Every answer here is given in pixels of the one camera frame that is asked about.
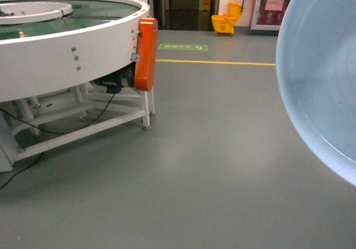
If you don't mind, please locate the light blue oval tray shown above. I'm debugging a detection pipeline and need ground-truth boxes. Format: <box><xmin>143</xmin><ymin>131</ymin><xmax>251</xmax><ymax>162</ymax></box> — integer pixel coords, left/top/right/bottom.
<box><xmin>276</xmin><ymin>0</ymin><xmax>355</xmax><ymax>185</ymax></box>

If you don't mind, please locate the orange motor cover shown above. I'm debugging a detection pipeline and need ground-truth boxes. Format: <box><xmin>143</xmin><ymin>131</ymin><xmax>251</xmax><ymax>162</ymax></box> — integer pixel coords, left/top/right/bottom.
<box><xmin>134</xmin><ymin>18</ymin><xmax>159</xmax><ymax>92</ymax></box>

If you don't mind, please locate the green floor sign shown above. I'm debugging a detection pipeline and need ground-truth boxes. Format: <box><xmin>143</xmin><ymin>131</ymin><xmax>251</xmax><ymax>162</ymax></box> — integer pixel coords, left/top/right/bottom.
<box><xmin>158</xmin><ymin>43</ymin><xmax>209</xmax><ymax>51</ymax></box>

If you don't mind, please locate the black electric motor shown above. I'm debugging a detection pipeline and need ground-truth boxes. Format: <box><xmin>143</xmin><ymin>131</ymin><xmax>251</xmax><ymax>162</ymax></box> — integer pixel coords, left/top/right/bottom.
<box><xmin>94</xmin><ymin>66</ymin><xmax>135</xmax><ymax>94</ymax></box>

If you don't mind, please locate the yellow mop bucket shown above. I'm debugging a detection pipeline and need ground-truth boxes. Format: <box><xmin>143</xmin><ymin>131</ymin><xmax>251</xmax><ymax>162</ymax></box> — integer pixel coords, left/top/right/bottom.
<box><xmin>211</xmin><ymin>0</ymin><xmax>245</xmax><ymax>35</ymax></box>

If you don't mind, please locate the yellow wet floor sign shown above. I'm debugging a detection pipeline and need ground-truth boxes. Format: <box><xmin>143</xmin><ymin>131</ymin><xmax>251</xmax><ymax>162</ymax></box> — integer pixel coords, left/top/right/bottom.
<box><xmin>199</xmin><ymin>0</ymin><xmax>212</xmax><ymax>14</ymax></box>

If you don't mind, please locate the white round conveyor machine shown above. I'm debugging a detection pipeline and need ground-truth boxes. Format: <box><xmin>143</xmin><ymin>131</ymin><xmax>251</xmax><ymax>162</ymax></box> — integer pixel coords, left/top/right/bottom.
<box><xmin>1</xmin><ymin>0</ymin><xmax>155</xmax><ymax>172</ymax></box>

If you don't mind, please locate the black power cable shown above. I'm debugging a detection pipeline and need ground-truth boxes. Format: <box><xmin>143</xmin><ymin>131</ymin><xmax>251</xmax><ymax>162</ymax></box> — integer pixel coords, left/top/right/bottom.
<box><xmin>0</xmin><ymin>92</ymin><xmax>117</xmax><ymax>191</ymax></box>

